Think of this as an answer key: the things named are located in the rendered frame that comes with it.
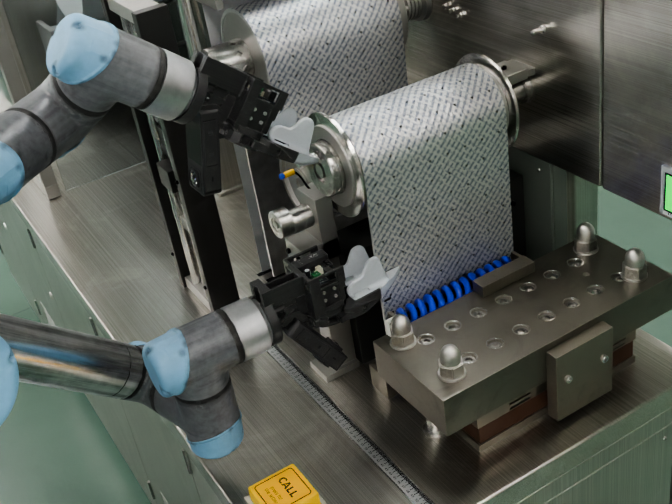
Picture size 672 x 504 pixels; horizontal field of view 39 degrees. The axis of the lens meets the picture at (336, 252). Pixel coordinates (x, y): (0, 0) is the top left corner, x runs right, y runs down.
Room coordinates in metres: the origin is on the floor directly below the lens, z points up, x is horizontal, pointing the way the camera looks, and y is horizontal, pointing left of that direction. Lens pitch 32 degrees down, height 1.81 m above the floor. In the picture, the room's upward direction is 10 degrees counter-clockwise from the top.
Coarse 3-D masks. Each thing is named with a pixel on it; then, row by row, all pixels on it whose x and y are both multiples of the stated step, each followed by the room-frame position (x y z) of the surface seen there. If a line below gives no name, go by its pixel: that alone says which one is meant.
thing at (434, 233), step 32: (480, 160) 1.15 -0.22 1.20; (416, 192) 1.10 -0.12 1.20; (448, 192) 1.13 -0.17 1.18; (480, 192) 1.15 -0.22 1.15; (384, 224) 1.08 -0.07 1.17; (416, 224) 1.10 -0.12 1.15; (448, 224) 1.12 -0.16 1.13; (480, 224) 1.15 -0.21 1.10; (384, 256) 1.08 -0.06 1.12; (416, 256) 1.10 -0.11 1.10; (448, 256) 1.12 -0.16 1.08; (480, 256) 1.15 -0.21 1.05; (416, 288) 1.10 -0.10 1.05; (384, 320) 1.07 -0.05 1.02
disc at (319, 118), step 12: (324, 120) 1.12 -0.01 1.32; (336, 132) 1.10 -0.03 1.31; (348, 144) 1.07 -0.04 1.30; (348, 156) 1.08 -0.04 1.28; (360, 168) 1.06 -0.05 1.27; (360, 180) 1.06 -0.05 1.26; (360, 192) 1.06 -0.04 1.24; (336, 204) 1.13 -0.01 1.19; (360, 204) 1.07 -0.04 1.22; (348, 216) 1.10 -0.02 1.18
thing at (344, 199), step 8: (488, 72) 1.22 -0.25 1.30; (496, 80) 1.20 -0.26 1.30; (504, 96) 1.19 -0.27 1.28; (504, 104) 1.18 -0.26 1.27; (320, 128) 1.13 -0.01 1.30; (312, 136) 1.15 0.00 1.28; (320, 136) 1.13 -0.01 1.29; (328, 136) 1.11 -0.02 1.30; (336, 144) 1.09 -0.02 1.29; (344, 152) 1.08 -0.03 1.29; (344, 160) 1.08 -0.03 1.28; (344, 168) 1.08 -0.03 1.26; (352, 176) 1.07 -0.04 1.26; (352, 184) 1.07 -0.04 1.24; (344, 192) 1.09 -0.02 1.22; (352, 192) 1.07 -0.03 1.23; (336, 200) 1.12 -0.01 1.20; (344, 200) 1.10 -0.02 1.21; (352, 200) 1.08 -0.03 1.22
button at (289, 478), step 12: (288, 468) 0.91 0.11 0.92; (264, 480) 0.90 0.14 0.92; (276, 480) 0.90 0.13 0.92; (288, 480) 0.89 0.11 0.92; (300, 480) 0.89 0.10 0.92; (252, 492) 0.88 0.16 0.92; (264, 492) 0.88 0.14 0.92; (276, 492) 0.88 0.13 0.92; (288, 492) 0.87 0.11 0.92; (300, 492) 0.87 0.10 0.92; (312, 492) 0.86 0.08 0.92
